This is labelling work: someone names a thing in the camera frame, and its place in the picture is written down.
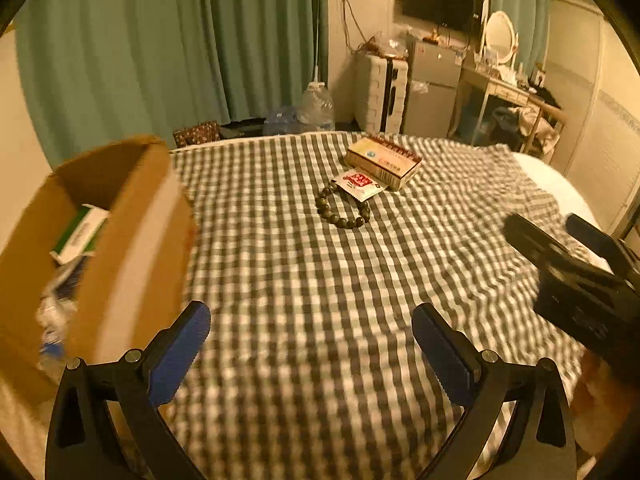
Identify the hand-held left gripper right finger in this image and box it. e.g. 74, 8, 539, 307
412, 302, 578, 480

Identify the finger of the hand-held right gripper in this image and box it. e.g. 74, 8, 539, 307
565, 212, 636, 274
502, 212, 592, 274

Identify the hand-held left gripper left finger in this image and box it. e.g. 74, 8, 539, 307
45, 300, 212, 480

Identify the brown cardboard box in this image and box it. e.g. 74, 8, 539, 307
0, 134, 198, 401

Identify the green white medicine box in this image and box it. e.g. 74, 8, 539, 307
50, 204, 111, 266

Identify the person's right hand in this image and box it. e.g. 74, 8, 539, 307
570, 352, 640, 458

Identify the pile of clothes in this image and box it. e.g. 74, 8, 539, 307
492, 105, 561, 151

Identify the white louvred wardrobe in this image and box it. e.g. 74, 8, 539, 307
547, 0, 640, 231

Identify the wooden chair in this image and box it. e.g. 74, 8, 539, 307
520, 95, 568, 156

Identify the grey white checked cloth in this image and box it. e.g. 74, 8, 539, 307
167, 130, 596, 476

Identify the cream dressing table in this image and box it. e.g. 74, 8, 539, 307
450, 62, 543, 141

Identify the red white medicine box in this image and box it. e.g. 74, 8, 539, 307
344, 135, 423, 192

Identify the silver small fridge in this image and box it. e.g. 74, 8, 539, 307
402, 40, 463, 138

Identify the red white sachet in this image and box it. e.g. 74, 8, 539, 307
332, 170, 388, 203

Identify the white oval mirror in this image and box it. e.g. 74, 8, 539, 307
480, 10, 518, 66

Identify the brown patterned box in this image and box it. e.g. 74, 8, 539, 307
172, 121, 221, 150

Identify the white suitcase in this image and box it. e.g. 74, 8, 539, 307
354, 52, 407, 133

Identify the dark bag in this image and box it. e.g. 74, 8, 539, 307
220, 117, 266, 140

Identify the clear bag on suitcase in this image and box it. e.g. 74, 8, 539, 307
367, 30, 408, 58

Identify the blue plastic bag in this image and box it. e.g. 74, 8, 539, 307
264, 105, 303, 136

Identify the large clear water bottle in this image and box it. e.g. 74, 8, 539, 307
300, 81, 336, 132

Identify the wide green curtain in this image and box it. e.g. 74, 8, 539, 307
15, 0, 330, 166

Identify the dark bead bracelet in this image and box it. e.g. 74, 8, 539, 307
316, 180, 373, 231

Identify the black wall television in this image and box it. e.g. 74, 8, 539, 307
402, 0, 485, 36

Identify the wall cable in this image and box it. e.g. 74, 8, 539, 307
340, 0, 373, 53

